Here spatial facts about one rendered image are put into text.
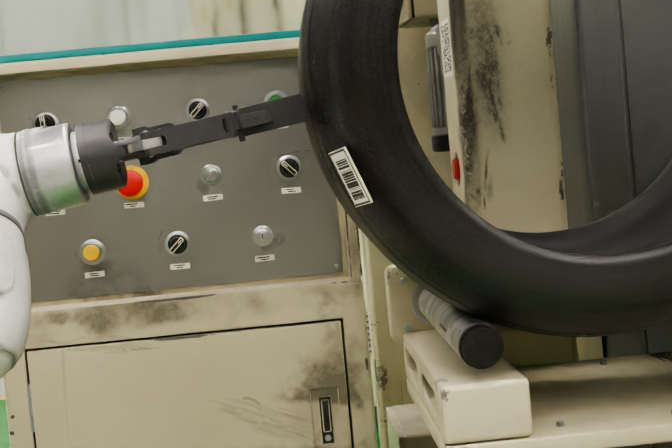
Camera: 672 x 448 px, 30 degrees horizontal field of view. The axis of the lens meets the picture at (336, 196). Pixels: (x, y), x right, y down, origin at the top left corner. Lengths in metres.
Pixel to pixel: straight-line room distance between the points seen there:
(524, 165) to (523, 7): 0.20
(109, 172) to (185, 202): 0.64
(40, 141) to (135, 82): 0.64
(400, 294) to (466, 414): 0.35
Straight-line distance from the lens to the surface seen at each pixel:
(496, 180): 1.62
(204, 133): 1.28
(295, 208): 1.92
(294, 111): 1.31
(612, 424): 1.32
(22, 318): 1.21
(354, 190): 1.23
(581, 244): 1.53
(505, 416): 1.27
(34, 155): 1.30
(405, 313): 1.59
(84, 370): 1.92
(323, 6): 1.24
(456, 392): 1.26
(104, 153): 1.29
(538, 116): 1.63
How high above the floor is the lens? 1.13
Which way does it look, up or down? 3 degrees down
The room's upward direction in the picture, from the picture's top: 5 degrees counter-clockwise
